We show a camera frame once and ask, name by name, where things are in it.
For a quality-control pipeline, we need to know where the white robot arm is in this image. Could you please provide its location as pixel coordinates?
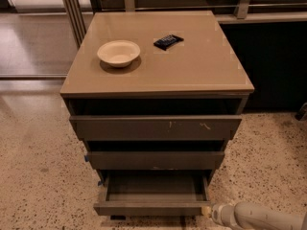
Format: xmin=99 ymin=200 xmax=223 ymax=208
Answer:
xmin=201 ymin=202 xmax=307 ymax=230

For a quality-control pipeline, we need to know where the metal railing shelf frame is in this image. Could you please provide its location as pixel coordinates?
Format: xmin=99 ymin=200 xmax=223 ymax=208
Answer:
xmin=66 ymin=0 xmax=307 ymax=41

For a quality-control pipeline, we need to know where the grey bottom drawer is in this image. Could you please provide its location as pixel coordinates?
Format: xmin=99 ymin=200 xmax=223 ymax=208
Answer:
xmin=94 ymin=171 xmax=211 ymax=217

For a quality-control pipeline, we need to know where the grey drawer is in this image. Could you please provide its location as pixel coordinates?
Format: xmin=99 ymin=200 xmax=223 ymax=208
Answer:
xmin=70 ymin=115 xmax=241 ymax=141
xmin=87 ymin=151 xmax=224 ymax=170
xmin=94 ymin=171 xmax=211 ymax=217

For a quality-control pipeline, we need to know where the grey middle drawer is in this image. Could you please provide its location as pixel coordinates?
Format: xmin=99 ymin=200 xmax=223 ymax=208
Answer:
xmin=87 ymin=151 xmax=224 ymax=170

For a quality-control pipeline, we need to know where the grey top drawer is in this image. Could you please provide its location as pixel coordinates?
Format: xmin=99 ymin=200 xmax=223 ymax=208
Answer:
xmin=70 ymin=115 xmax=241 ymax=141

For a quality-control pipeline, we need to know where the grey drawer cabinet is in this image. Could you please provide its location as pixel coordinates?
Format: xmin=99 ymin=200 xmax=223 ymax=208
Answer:
xmin=59 ymin=11 xmax=255 ymax=184

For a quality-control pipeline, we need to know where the white paper bowl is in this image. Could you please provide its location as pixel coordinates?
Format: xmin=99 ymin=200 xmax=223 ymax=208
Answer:
xmin=97 ymin=40 xmax=140 ymax=68

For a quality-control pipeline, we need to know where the black snack bar wrapper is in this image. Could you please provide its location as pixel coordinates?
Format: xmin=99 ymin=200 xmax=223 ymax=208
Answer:
xmin=153 ymin=34 xmax=183 ymax=51

